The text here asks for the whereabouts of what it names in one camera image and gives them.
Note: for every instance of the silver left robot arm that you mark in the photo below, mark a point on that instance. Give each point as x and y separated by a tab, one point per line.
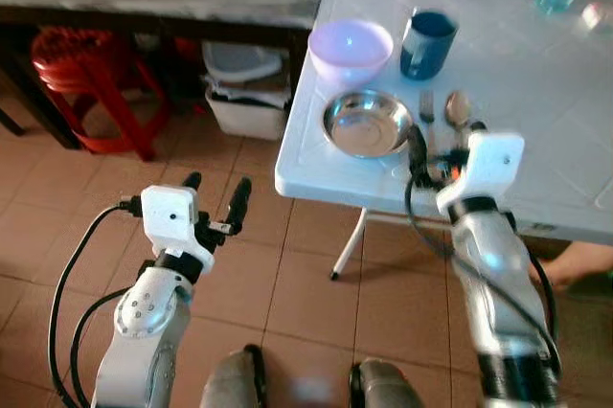
144	322

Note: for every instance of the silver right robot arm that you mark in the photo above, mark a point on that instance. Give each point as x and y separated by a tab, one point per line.
493	283

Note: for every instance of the metal spoon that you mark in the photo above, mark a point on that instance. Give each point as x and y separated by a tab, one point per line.
458	108

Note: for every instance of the metal fork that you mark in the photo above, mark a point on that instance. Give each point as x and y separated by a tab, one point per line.
427	116

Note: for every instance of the stainless steel dish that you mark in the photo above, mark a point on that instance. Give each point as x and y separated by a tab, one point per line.
364	125

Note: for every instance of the white plastic folding table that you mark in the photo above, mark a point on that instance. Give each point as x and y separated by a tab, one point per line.
536	92

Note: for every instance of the blue cup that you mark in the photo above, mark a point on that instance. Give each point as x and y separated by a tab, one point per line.
426	49

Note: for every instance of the white plastic bin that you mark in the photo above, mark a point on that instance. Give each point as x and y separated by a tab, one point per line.
244	92

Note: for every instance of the white metal table leg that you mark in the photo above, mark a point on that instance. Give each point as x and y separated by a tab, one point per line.
347	245

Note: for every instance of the purple plastic bowl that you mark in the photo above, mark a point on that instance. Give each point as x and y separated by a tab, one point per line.
350	49

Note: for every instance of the red plastic stool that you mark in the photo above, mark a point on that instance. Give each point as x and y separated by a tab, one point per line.
91	73

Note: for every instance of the grey left robot leg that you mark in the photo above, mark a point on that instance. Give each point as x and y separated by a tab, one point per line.
230	384

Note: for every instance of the grey robot leg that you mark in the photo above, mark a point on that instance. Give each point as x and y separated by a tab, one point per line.
383	387
230	384

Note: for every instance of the white power strip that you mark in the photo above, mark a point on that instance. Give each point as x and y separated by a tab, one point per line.
594	15

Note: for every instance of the person's bare foot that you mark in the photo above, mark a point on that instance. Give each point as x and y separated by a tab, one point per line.
575	262

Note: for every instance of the grey right robot leg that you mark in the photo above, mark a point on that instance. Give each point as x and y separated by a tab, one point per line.
383	387

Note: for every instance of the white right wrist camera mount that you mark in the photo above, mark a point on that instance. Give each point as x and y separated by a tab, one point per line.
488	167

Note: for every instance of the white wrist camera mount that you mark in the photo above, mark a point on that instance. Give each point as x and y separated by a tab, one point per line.
168	216
488	167

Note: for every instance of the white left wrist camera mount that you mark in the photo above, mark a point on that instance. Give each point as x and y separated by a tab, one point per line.
168	216

